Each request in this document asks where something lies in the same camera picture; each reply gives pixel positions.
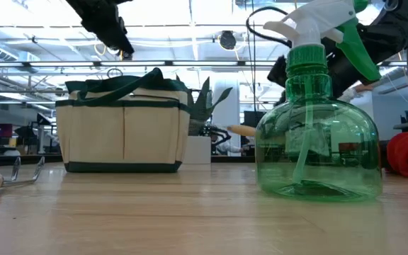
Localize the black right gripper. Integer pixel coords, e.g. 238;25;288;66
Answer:
266;55;290;89

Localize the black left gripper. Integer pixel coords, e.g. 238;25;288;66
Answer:
65;0;136;57

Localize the beige green gardening bag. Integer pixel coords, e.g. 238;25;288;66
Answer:
55;67;191;174

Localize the black background monitor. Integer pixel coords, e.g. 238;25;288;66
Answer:
243;110;261;157

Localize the person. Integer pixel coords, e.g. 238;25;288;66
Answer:
337;82;375;104

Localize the green plastic spray bottle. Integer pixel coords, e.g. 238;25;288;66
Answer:
254;0;384;203

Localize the snake plant in white pot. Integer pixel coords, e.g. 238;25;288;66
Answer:
175;74;234;165

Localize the black ceiling cord reel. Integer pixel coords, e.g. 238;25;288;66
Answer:
219;30;238;51

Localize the black looped gripper cable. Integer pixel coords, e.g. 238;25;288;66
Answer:
245;6;293;49

